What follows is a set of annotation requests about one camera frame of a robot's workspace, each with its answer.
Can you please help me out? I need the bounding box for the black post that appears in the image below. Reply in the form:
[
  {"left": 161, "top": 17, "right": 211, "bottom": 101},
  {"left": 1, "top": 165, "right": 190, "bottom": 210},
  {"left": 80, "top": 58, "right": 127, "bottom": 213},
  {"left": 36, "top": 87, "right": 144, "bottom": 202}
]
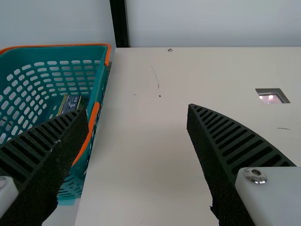
[{"left": 109, "top": 0, "right": 131, "bottom": 49}]

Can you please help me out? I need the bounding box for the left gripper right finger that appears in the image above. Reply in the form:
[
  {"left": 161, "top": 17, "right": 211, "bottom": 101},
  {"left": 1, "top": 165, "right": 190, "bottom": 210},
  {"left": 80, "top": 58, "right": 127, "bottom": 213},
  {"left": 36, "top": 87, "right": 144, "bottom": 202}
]
[{"left": 187, "top": 103, "right": 301, "bottom": 226}]

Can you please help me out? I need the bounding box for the small square scanner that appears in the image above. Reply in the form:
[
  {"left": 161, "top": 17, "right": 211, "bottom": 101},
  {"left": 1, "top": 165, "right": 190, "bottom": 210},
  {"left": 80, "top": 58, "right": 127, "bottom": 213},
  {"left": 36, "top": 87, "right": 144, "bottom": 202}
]
[{"left": 255, "top": 88, "right": 291, "bottom": 105}]

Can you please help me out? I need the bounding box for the rectangular tin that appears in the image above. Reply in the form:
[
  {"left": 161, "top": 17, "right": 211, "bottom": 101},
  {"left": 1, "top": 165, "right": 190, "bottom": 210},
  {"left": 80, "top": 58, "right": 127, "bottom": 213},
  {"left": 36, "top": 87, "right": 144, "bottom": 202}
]
[{"left": 58, "top": 94, "right": 85, "bottom": 116}]

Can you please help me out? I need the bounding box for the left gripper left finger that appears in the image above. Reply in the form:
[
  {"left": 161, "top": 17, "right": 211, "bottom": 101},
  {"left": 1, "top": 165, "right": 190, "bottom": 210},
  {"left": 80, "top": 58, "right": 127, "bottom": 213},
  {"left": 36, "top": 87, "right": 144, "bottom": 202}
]
[{"left": 0, "top": 108, "right": 89, "bottom": 226}]

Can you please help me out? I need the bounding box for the teal shopping basket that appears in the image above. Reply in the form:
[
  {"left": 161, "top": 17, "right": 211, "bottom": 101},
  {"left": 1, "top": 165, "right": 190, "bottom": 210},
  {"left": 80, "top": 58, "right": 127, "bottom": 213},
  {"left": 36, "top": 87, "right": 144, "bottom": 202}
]
[{"left": 0, "top": 43, "right": 111, "bottom": 207}]

